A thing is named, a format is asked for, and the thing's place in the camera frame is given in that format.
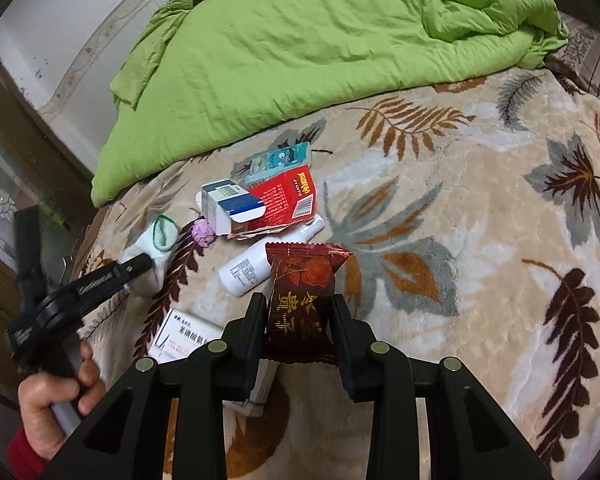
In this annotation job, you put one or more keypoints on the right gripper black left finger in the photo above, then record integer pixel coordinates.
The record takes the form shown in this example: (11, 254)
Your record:
(177, 404)

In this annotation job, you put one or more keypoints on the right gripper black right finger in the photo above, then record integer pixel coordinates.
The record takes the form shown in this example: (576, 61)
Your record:
(469, 434)

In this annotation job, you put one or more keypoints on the dark red snack packet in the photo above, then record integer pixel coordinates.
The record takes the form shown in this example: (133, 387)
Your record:
(303, 277)

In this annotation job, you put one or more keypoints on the red sleeve forearm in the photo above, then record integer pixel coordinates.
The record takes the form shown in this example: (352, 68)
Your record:
(25, 463)

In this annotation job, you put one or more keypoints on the person's left hand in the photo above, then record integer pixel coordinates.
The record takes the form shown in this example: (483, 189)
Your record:
(38, 392)

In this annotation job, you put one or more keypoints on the long white medicine box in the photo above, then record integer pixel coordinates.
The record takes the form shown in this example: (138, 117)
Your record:
(181, 333)

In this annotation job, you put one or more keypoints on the white sock green trim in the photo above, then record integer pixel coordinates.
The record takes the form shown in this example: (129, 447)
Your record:
(157, 242)

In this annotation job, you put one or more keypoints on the pink crumpled paper ball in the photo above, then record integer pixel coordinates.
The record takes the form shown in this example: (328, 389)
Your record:
(202, 233)

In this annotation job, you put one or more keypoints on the white spray bottle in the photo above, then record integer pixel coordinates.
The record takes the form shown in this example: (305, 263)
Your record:
(251, 268)

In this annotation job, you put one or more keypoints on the leaf pattern beige blanket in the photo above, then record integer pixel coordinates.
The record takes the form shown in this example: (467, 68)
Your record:
(472, 215)

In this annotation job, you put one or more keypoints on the white blue medicine box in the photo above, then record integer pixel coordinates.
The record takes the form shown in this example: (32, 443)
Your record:
(228, 207)

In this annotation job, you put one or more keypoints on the red cardboard box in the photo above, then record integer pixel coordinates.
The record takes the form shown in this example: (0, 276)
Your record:
(288, 198)

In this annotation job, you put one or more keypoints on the teal blister pack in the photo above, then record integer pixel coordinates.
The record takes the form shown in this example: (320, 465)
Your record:
(267, 165)

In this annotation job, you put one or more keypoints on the green quilt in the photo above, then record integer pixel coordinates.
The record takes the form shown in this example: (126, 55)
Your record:
(207, 73)

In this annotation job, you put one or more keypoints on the striped brown pillow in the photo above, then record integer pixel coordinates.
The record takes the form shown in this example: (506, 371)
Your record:
(579, 60)

